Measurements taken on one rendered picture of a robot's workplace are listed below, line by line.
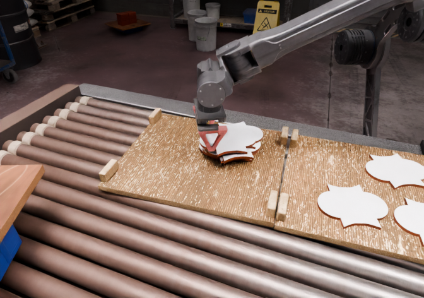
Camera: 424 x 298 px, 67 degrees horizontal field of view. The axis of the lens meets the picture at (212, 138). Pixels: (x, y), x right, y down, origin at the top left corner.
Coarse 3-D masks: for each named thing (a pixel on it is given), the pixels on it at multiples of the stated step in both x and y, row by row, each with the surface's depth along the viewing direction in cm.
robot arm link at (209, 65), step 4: (208, 60) 71; (200, 64) 71; (204, 64) 70; (208, 64) 69; (212, 64) 70; (216, 64) 70; (200, 68) 69; (204, 68) 68; (208, 68) 67; (212, 68) 68; (216, 68) 68; (220, 68) 69; (200, 72) 69
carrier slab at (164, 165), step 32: (160, 128) 95; (192, 128) 95; (128, 160) 83; (160, 160) 83; (192, 160) 83; (256, 160) 83; (128, 192) 73; (160, 192) 73; (192, 192) 73; (224, 192) 73; (256, 192) 73
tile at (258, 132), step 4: (220, 124) 89; (224, 124) 89; (228, 124) 89; (232, 124) 89; (236, 124) 89; (240, 124) 89; (244, 124) 89; (240, 128) 88; (244, 128) 88; (248, 128) 88; (252, 128) 88; (256, 128) 88; (252, 132) 86; (256, 132) 86; (260, 132) 86; (256, 136) 84; (260, 136) 84; (256, 140) 83; (260, 140) 84; (252, 148) 81
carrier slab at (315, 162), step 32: (288, 160) 83; (320, 160) 83; (352, 160) 83; (416, 160) 83; (288, 192) 73; (320, 192) 73; (384, 192) 73; (416, 192) 73; (288, 224) 66; (320, 224) 66; (384, 224) 66; (416, 256) 59
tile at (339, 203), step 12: (324, 192) 72; (336, 192) 72; (348, 192) 72; (360, 192) 72; (324, 204) 69; (336, 204) 69; (348, 204) 69; (360, 204) 69; (372, 204) 69; (384, 204) 69; (336, 216) 66; (348, 216) 66; (360, 216) 66; (372, 216) 66; (384, 216) 66
